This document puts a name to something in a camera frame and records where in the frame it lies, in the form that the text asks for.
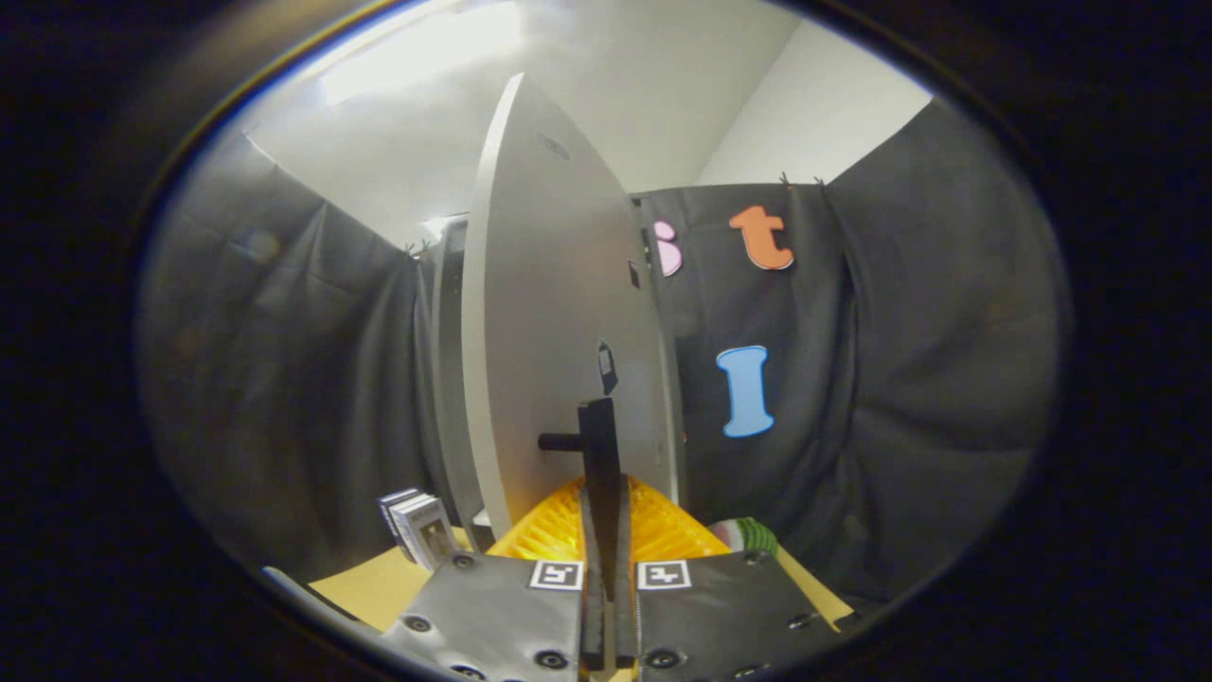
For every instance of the small black white box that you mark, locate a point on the small black white box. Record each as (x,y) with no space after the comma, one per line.
(426,530)

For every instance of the white shoe cabinet door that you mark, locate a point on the white shoe cabinet door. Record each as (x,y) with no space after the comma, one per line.
(559,284)

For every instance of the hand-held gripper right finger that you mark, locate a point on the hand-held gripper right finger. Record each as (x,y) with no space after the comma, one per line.
(619,578)

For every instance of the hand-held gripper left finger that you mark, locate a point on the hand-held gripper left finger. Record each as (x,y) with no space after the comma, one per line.
(593,578)

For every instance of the white shoe cabinet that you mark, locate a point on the white shoe cabinet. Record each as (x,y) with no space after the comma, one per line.
(449,379)

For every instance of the black backdrop cloth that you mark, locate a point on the black backdrop cloth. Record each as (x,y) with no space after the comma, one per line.
(284,379)

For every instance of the green striped shoe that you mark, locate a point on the green striped shoe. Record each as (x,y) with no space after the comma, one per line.
(753,536)

